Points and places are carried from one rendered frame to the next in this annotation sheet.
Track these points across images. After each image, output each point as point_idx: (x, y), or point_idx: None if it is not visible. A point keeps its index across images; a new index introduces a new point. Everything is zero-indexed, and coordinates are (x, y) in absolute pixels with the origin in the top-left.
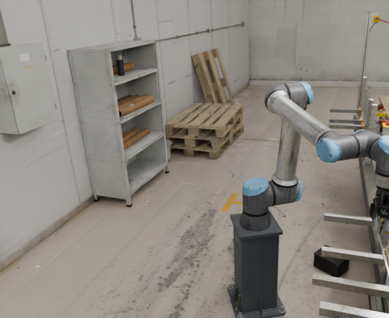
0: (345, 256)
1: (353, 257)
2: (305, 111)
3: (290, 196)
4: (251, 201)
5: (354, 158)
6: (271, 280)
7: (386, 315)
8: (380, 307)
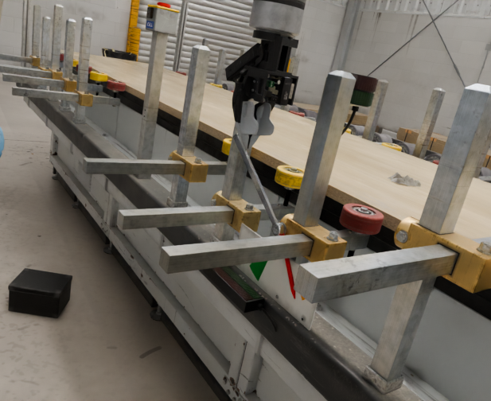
0: (169, 219)
1: (181, 219)
2: None
3: None
4: None
5: None
6: None
7: (413, 251)
8: (253, 292)
